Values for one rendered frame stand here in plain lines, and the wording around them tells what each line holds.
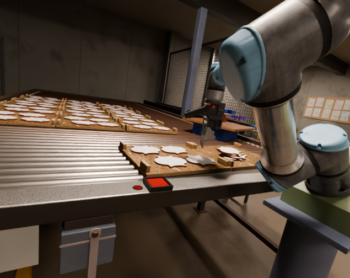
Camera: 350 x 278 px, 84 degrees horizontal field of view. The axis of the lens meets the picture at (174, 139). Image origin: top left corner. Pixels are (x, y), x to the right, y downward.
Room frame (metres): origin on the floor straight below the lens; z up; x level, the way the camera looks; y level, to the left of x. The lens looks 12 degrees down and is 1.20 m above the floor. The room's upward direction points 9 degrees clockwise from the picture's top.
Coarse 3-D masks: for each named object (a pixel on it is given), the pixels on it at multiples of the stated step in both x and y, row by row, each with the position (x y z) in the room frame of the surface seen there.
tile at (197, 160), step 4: (188, 156) 0.89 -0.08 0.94; (192, 156) 0.90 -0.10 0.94; (196, 156) 0.91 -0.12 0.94; (200, 156) 0.92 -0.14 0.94; (188, 160) 0.83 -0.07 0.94; (192, 160) 0.84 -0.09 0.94; (196, 160) 0.85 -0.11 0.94; (200, 160) 0.86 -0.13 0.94; (204, 160) 0.87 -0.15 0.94; (208, 160) 0.88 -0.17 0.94; (212, 160) 0.89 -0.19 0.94; (196, 164) 0.81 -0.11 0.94; (200, 164) 0.81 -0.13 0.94; (204, 164) 0.81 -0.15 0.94; (208, 164) 0.82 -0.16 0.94; (212, 164) 0.83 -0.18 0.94
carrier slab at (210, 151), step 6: (198, 150) 1.07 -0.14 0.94; (204, 150) 1.09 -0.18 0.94; (210, 150) 1.11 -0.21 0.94; (216, 150) 1.13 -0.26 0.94; (240, 150) 1.24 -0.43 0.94; (210, 156) 0.98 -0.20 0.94; (216, 156) 1.00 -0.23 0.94; (222, 156) 1.02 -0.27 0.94; (252, 156) 1.13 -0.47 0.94; (258, 156) 1.15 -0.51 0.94; (234, 162) 0.94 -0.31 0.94; (240, 162) 0.95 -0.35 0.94; (246, 162) 0.97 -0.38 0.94; (252, 162) 0.99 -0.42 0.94; (234, 168) 0.86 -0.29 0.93; (240, 168) 0.88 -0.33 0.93; (246, 168) 0.91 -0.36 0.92
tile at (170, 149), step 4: (164, 148) 0.96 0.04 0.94; (168, 148) 0.97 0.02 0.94; (172, 148) 0.98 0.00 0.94; (176, 148) 0.99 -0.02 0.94; (180, 148) 1.01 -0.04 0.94; (164, 152) 0.91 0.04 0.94; (168, 152) 0.91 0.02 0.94; (172, 152) 0.91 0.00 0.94; (176, 152) 0.92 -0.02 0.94; (180, 152) 0.93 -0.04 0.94; (184, 152) 0.95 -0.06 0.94
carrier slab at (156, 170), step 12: (132, 156) 0.78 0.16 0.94; (144, 156) 0.81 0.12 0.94; (156, 156) 0.84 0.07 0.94; (180, 156) 0.89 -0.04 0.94; (204, 156) 0.96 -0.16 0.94; (156, 168) 0.69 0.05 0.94; (168, 168) 0.71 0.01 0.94; (180, 168) 0.73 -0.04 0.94; (192, 168) 0.75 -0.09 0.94; (204, 168) 0.78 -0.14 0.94; (216, 168) 0.80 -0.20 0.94; (228, 168) 0.84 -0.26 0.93
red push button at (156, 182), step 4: (148, 180) 0.59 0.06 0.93; (152, 180) 0.60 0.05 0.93; (156, 180) 0.60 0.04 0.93; (160, 180) 0.61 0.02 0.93; (164, 180) 0.61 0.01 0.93; (152, 184) 0.57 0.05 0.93; (156, 184) 0.57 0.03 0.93; (160, 184) 0.58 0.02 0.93; (164, 184) 0.58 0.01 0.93; (168, 184) 0.59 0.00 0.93
